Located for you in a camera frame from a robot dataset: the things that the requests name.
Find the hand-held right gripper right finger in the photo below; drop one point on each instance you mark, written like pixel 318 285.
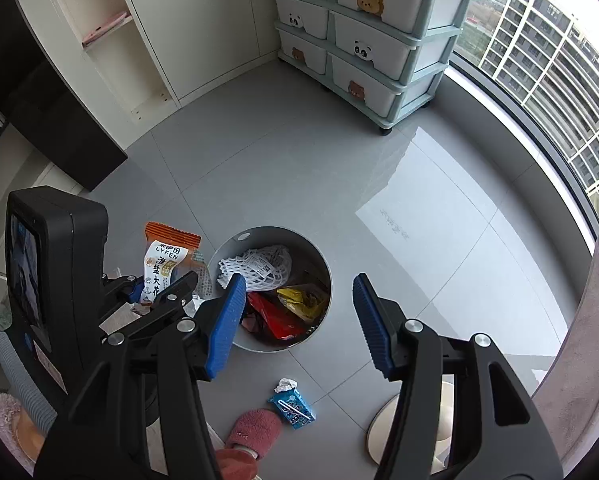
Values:
pixel 374 330

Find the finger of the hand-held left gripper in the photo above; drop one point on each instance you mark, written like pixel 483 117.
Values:
pixel 174 292
pixel 124 290

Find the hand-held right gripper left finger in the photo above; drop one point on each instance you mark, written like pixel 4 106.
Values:
pixel 227 325

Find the orange white snack packet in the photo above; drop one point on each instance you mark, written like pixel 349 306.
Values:
pixel 169 255

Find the grey round waste bin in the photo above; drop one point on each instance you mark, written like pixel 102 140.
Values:
pixel 304 260

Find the red snack packet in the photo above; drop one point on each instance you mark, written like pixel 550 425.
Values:
pixel 274 317

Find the white foam fruit net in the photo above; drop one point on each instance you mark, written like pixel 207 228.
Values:
pixel 259 265

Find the yellow snack packet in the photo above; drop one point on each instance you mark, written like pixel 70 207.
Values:
pixel 299 300

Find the white crumpled tissue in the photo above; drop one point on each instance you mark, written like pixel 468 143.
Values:
pixel 284 385

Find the cream chair base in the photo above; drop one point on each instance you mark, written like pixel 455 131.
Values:
pixel 384 435

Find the blue patterned packet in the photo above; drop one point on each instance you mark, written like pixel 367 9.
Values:
pixel 292 410

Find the pink fluffy slipper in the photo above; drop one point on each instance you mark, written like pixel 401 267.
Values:
pixel 254 430

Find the person's leg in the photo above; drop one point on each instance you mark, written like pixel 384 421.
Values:
pixel 234 467

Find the pink fluffy cloth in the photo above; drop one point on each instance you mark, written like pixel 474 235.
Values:
pixel 4 410

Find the white open shelf unit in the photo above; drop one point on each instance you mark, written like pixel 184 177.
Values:
pixel 144 75

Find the pink upholstered chair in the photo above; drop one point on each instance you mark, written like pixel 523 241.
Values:
pixel 579 360

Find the pink book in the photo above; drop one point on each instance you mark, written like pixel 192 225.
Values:
pixel 107 30

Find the green drawer cabinet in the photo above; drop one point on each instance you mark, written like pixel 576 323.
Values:
pixel 404 91

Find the white drawer bear sticker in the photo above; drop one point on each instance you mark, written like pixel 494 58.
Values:
pixel 312 50
pixel 379 87

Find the white drawer panda sticker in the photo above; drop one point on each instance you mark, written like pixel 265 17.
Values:
pixel 389 40
pixel 312 17

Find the apartment building outside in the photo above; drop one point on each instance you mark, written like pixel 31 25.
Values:
pixel 569 85

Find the black window frame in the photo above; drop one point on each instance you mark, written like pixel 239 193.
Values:
pixel 529 125

